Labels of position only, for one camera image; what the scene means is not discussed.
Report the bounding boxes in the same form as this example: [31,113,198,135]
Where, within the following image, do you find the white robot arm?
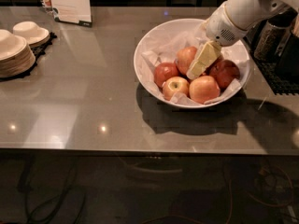
[186,0,299,79]

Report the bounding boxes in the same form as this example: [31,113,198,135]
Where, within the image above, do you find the dark red apple right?
[208,60,240,90]

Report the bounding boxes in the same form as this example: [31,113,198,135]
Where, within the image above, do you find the small stack paper bowls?
[13,21,50,48]

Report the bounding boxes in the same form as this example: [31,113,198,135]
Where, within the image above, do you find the yellow-red apple front left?
[162,77,189,101]

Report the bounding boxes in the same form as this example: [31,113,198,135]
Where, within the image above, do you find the white paper bowl liner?
[141,21,244,106]

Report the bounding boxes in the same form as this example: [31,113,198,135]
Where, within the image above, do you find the yellow-red apple back right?
[213,55,224,65]

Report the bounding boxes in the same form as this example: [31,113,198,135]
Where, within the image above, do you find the yellow-red apple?
[213,55,224,65]
[162,77,189,101]
[189,76,221,104]

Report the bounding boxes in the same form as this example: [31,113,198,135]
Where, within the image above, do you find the black drip mat right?
[250,53,299,95]

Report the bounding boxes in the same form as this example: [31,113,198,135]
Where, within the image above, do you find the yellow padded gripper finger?
[186,41,221,80]

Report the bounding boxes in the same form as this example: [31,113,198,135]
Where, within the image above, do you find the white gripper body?
[206,5,247,47]

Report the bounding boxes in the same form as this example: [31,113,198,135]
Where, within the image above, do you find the standing menu sign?
[40,0,93,27]

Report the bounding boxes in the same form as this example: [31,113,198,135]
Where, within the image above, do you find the black rubber mat left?
[0,32,57,81]

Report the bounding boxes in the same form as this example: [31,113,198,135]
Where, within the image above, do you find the large white bowl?
[133,18,251,109]

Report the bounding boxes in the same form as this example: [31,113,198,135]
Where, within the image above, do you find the yellow-red apple front right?
[189,76,221,104]

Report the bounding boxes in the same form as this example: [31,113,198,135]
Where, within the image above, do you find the tall red-yellow apple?
[175,46,197,75]

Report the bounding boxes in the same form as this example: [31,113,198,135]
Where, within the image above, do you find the glass jar black lid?
[254,10,297,63]

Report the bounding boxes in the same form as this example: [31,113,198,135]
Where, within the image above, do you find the red apple left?
[154,63,179,88]

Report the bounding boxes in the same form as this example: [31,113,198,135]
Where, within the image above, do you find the dark container far right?
[275,16,299,79]

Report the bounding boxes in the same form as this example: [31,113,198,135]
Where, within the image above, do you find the black floor cable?
[17,159,88,224]

